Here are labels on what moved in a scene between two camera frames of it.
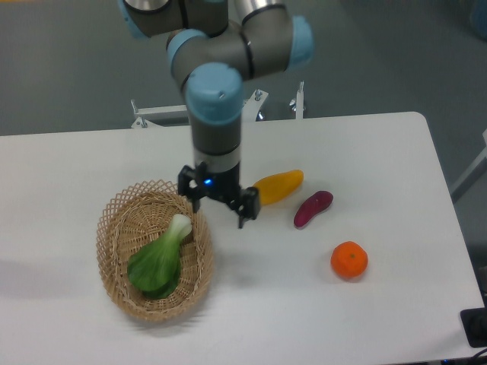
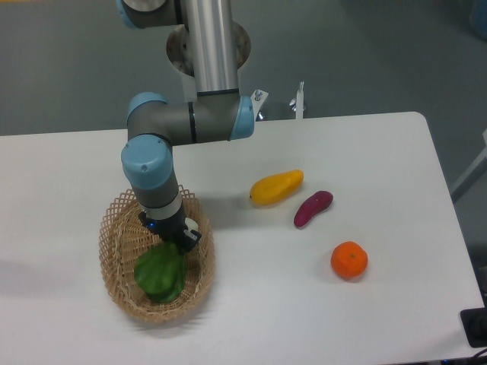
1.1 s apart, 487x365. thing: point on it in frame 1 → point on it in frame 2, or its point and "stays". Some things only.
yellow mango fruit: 278,186 stays
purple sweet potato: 313,205 stays
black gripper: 201,182 → 172,229
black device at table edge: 474,322 stays
